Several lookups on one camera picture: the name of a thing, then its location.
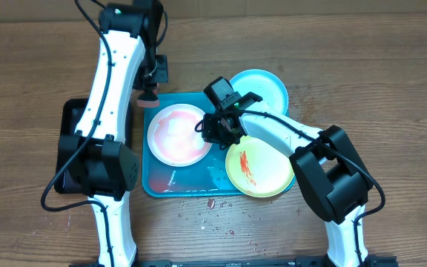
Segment green and red sponge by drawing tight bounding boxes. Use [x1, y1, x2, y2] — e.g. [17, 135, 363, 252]
[136, 89, 159, 108]

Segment yellow green plate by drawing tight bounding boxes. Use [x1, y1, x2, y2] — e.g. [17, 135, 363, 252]
[225, 136, 295, 198]

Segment white plate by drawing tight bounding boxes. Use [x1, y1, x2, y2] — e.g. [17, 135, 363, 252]
[147, 104, 212, 167]

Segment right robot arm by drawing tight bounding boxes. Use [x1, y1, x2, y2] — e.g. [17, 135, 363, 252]
[195, 76, 378, 266]

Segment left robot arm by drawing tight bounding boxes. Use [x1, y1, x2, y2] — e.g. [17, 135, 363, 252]
[41, 0, 168, 266]

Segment teal plastic tray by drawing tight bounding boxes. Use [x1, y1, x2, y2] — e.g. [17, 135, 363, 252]
[142, 92, 242, 197]

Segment black plastic tray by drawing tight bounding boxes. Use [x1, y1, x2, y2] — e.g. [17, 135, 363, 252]
[54, 99, 139, 200]

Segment light blue plate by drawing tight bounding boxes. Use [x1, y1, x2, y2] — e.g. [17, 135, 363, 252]
[230, 69, 289, 115]

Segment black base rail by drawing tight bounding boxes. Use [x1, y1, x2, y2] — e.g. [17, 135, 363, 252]
[69, 255, 399, 267]

